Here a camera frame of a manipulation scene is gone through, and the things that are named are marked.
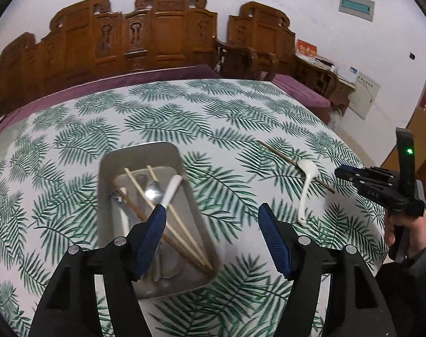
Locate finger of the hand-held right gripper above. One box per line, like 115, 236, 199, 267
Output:
334, 168, 369, 192
340, 166, 397, 182

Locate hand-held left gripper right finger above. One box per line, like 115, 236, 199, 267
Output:
257, 203, 398, 337

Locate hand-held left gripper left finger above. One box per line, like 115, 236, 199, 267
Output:
28, 204, 167, 337

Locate white ceramic spoon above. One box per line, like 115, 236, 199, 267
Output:
297, 160, 320, 224
160, 174, 184, 215
117, 187, 130, 240

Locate light wooden chopstick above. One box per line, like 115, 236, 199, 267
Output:
124, 168, 208, 272
146, 165, 214, 270

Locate dark wooden chopstick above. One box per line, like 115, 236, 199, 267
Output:
112, 181, 214, 277
257, 140, 336, 194

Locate grey metal tray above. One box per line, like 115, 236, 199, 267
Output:
98, 141, 221, 300

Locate metal spoon with smiley handle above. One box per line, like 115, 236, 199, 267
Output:
143, 180, 181, 282

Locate person's right hand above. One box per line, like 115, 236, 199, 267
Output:
384, 213, 426, 265

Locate purple armchair cushion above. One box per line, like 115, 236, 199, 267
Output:
272, 74, 332, 110

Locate stack of white papers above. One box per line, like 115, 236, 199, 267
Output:
304, 56, 337, 72

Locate person's dark trousers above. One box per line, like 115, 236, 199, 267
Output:
375, 263, 426, 337

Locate leaf print tablecloth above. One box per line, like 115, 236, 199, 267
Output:
0, 77, 393, 337

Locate red box on table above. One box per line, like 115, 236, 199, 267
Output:
296, 39, 318, 59

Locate purple sofa cushion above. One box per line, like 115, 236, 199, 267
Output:
0, 64, 223, 148

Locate carved wooden armchair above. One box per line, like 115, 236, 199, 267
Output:
228, 2, 341, 123

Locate carved wooden sofa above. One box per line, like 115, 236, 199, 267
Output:
0, 0, 260, 137

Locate white wall distribution box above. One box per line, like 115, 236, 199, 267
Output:
346, 72, 382, 120

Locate green wall panel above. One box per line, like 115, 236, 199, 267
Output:
338, 0, 375, 15

